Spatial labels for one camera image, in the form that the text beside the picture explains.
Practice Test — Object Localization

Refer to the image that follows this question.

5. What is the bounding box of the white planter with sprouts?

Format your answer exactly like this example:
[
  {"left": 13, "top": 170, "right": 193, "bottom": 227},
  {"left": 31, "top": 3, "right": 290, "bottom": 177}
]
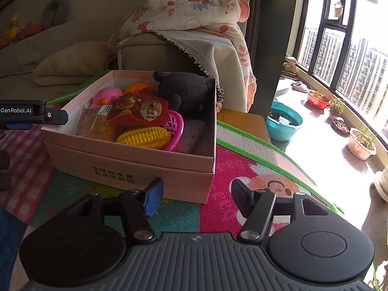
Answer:
[{"left": 347, "top": 124, "right": 377, "bottom": 161}]

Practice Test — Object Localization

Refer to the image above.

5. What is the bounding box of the red snack packet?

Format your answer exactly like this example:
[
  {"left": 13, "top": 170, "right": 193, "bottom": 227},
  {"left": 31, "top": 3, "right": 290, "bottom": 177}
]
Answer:
[{"left": 106, "top": 93, "right": 170, "bottom": 127}]

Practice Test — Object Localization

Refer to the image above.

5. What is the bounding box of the black plush toy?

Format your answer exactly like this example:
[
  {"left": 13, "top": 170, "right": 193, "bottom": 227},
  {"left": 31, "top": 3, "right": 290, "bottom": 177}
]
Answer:
[{"left": 152, "top": 71, "right": 217, "bottom": 121}]

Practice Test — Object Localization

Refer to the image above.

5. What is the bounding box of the pink checked cloth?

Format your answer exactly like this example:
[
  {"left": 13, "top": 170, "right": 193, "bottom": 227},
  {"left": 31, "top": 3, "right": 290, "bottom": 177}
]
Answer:
[{"left": 0, "top": 124, "right": 57, "bottom": 225}]

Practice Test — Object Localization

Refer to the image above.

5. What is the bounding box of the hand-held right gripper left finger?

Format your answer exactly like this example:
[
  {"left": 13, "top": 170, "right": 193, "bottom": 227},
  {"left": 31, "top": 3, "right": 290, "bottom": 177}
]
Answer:
[{"left": 70, "top": 177, "right": 164, "bottom": 243}]

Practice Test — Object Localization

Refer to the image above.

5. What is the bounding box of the blue cloth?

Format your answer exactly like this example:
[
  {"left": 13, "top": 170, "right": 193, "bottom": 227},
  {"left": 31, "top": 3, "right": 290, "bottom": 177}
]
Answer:
[{"left": 0, "top": 209, "right": 28, "bottom": 283}]

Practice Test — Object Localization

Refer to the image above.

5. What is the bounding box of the brown bread packet clear wrapper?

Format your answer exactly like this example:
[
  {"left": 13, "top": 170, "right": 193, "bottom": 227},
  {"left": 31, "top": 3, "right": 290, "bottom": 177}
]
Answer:
[{"left": 75, "top": 104, "right": 122, "bottom": 143}]

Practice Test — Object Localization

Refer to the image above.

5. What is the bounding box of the teal plastic basin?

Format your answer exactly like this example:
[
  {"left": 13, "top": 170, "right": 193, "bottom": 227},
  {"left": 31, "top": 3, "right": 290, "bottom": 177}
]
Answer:
[{"left": 266, "top": 100, "right": 303, "bottom": 142}]

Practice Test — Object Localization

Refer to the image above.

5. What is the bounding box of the black window frame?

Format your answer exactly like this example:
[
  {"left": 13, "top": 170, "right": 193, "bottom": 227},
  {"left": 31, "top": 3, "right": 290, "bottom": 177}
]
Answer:
[{"left": 292, "top": 0, "right": 388, "bottom": 128}]

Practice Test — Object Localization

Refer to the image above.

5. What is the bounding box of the pink cardboard box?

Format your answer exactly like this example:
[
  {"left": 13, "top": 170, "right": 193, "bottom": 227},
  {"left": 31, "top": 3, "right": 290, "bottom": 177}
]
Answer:
[{"left": 40, "top": 69, "right": 218, "bottom": 204}]

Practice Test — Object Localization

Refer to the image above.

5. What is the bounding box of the red plant pot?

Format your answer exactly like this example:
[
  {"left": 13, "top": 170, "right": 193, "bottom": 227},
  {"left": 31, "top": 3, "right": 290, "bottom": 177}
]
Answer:
[{"left": 307, "top": 90, "right": 331, "bottom": 110}]

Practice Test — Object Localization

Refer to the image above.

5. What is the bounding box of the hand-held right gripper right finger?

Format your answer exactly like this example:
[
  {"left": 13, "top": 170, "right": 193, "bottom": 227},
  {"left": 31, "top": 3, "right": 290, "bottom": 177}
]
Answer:
[{"left": 231, "top": 178, "right": 331, "bottom": 244}]

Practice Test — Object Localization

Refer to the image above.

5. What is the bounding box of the pink plastic toy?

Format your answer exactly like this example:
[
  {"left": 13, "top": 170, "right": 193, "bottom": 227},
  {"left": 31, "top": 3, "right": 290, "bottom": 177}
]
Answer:
[{"left": 90, "top": 87, "right": 123, "bottom": 107}]

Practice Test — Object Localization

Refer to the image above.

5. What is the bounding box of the small beige box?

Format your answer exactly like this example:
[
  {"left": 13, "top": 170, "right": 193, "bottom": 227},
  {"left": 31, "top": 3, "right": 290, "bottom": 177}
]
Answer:
[{"left": 283, "top": 56, "right": 299, "bottom": 73}]

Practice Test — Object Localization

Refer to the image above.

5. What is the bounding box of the beige sofa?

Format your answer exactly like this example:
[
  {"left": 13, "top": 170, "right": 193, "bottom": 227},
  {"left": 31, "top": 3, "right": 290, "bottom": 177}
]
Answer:
[{"left": 0, "top": 21, "right": 247, "bottom": 113}]

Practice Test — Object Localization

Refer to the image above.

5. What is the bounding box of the yellow toy corn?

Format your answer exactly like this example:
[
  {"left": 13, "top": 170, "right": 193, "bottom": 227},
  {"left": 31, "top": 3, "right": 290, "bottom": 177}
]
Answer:
[{"left": 115, "top": 126, "right": 171, "bottom": 150}]

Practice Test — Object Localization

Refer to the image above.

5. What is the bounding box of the pink plastic basket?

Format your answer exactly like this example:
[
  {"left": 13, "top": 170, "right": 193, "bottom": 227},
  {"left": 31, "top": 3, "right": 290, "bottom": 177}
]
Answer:
[{"left": 160, "top": 109, "right": 185, "bottom": 152}]

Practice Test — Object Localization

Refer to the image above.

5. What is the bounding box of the yellow plush toy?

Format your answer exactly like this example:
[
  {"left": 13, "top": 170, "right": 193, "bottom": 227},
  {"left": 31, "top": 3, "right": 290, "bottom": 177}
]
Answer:
[{"left": 4, "top": 13, "right": 22, "bottom": 40}]

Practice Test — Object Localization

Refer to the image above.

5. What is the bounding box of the wooden side table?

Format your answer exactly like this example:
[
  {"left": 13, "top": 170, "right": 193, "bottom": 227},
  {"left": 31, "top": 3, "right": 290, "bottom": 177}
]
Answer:
[{"left": 216, "top": 109, "right": 272, "bottom": 144}]

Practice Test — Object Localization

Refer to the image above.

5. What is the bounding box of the fringed beige towel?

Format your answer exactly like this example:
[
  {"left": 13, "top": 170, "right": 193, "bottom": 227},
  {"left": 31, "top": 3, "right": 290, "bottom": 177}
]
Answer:
[{"left": 156, "top": 30, "right": 243, "bottom": 110}]

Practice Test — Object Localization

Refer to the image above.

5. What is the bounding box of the dark round dish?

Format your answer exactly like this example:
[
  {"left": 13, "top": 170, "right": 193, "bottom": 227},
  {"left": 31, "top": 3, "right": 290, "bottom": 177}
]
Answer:
[{"left": 332, "top": 118, "right": 352, "bottom": 137}]

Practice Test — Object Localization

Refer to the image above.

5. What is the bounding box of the dark brown object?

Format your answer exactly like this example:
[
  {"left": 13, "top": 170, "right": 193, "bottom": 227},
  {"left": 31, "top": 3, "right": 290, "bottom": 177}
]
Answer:
[{"left": 0, "top": 151, "right": 12, "bottom": 192}]

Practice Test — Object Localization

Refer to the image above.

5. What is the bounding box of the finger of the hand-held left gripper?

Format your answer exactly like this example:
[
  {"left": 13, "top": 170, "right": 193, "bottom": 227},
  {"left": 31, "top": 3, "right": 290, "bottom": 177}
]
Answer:
[
  {"left": 2, "top": 122, "right": 34, "bottom": 131},
  {"left": 43, "top": 108, "right": 69, "bottom": 126}
]

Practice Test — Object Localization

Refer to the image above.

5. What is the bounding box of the beige pillow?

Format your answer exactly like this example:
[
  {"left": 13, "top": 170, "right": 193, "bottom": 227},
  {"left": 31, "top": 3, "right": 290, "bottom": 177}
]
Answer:
[{"left": 32, "top": 40, "right": 119, "bottom": 87}]

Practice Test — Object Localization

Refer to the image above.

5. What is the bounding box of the orange plush toy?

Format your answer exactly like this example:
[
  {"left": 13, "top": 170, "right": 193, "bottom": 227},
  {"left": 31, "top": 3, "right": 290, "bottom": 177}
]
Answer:
[{"left": 22, "top": 21, "right": 43, "bottom": 36}]

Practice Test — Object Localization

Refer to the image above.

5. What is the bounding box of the grey neck pillow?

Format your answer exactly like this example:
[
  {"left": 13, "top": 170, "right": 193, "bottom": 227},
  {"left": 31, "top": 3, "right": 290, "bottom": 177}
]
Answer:
[{"left": 41, "top": 0, "right": 72, "bottom": 31}]

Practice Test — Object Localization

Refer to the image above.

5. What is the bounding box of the floral white blanket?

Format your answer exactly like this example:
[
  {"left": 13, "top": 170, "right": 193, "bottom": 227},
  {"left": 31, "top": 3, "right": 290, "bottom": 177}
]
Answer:
[{"left": 119, "top": 0, "right": 258, "bottom": 113}]

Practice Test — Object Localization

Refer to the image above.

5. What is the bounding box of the small potted green plant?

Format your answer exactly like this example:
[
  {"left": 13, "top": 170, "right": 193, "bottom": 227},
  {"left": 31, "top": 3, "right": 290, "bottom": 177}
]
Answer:
[{"left": 327, "top": 98, "right": 346, "bottom": 117}]

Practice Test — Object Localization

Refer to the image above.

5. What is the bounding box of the orange plastic toy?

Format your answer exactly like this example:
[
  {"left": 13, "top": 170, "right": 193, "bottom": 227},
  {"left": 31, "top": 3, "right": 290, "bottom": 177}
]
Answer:
[{"left": 122, "top": 83, "right": 152, "bottom": 95}]

